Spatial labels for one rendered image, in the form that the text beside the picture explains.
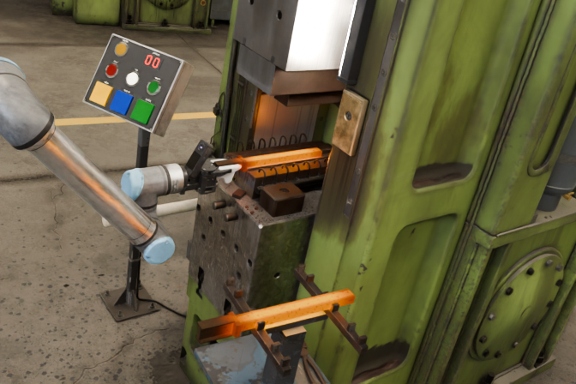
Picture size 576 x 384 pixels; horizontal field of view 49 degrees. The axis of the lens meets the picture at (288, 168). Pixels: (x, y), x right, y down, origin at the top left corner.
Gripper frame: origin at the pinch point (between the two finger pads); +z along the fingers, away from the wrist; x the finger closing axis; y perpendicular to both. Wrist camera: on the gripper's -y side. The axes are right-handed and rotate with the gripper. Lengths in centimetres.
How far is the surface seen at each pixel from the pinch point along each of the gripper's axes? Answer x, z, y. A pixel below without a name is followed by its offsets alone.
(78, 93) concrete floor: -298, 52, 101
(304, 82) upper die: 7.6, 15.0, -29.7
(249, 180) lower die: 4.7, 2.9, 4.1
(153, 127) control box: -37.5, -11.6, 3.3
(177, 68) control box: -42.9, -1.7, -16.2
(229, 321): 59, -36, 4
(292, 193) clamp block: 17.6, 10.6, 3.0
